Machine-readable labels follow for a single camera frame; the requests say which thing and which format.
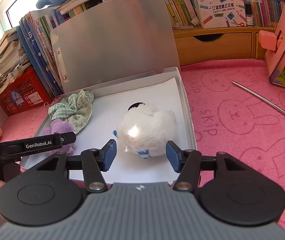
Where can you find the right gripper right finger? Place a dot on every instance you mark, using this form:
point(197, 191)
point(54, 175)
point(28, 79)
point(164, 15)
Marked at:
point(188, 164)

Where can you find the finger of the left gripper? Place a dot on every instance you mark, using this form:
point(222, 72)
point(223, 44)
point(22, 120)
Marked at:
point(13, 150)

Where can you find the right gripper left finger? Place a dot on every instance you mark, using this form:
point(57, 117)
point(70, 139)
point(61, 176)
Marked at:
point(92, 163)

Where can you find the white fluffy plush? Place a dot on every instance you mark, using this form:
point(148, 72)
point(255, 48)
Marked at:
point(145, 130)

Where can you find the purple fluffy plush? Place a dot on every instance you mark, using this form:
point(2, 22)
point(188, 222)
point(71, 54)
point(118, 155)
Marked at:
point(59, 126)

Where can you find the green checked cloth scrunchie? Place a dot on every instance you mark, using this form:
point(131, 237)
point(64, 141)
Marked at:
point(76, 111)

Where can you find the black round cap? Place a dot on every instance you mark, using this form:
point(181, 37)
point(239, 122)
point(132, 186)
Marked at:
point(137, 104)

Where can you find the red plastic basket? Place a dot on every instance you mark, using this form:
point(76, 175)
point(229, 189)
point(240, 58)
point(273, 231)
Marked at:
point(25, 93)

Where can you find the stack of horizontal books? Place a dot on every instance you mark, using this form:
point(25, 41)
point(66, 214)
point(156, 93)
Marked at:
point(13, 58)

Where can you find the silver open cardboard box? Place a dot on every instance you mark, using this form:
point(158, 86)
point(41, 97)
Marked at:
point(124, 52)

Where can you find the metal rod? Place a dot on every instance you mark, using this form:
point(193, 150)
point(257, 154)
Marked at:
point(274, 106)

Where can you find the wooden drawer shelf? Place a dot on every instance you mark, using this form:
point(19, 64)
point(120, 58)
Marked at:
point(196, 44)

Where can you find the blue upright books row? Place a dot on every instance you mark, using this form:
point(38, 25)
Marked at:
point(36, 36)

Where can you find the label printer white box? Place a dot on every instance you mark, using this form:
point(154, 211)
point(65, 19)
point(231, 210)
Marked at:
point(221, 13)

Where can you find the upright books on shelf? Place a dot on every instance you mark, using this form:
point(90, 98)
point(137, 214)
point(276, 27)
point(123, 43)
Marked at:
point(220, 0)

